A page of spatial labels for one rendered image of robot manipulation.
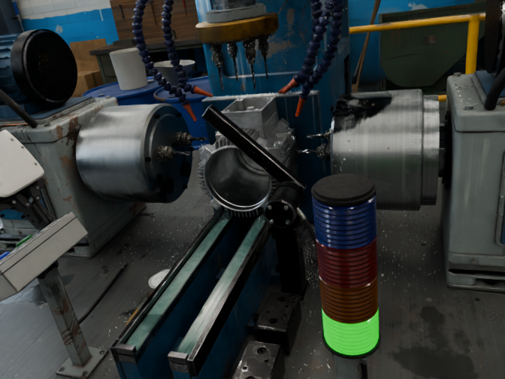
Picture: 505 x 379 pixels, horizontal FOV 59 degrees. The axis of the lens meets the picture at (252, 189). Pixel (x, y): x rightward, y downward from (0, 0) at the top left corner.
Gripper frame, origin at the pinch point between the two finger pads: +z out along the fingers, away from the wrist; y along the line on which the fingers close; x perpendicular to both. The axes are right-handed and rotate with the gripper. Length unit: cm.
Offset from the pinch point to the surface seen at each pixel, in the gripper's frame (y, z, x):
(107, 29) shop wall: 540, -150, 329
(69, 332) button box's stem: -6.3, 19.7, 4.6
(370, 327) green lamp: -15, 26, -51
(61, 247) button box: -2.9, 6.2, -3.5
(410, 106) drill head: 35, 20, -57
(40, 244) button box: -5.6, 3.6, -3.5
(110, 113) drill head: 37.3, -10.2, 4.5
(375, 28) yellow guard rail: 254, 22, -32
